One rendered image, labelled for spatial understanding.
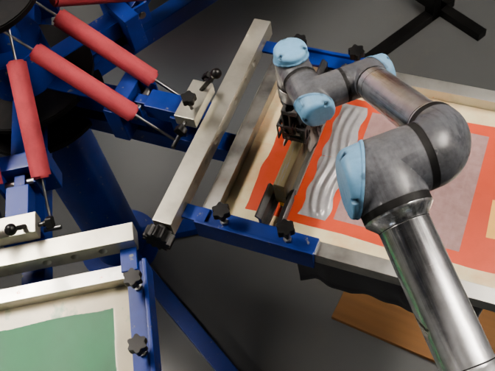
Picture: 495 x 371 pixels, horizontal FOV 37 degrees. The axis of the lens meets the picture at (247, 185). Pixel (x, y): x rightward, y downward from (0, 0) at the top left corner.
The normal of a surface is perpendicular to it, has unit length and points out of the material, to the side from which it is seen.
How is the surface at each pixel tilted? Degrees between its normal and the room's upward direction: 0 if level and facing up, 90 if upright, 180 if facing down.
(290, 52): 0
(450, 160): 54
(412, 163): 33
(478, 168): 0
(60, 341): 0
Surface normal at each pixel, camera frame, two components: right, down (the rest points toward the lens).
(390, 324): -0.13, -0.55
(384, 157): -0.05, -0.36
